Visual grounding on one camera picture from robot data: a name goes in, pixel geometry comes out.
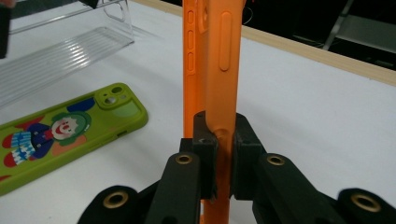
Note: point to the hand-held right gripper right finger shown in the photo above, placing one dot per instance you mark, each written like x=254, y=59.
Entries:
x=246, y=146

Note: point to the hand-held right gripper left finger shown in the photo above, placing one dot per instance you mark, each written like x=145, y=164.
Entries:
x=207, y=161

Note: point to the orange phone case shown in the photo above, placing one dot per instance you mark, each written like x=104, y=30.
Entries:
x=221, y=93

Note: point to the clear plastic rack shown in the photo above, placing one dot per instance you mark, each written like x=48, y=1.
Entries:
x=62, y=56

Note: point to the green clown-print phone case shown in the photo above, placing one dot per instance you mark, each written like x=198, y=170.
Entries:
x=124, y=124

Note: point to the white metal table frame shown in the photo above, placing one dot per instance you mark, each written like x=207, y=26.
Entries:
x=364, y=31

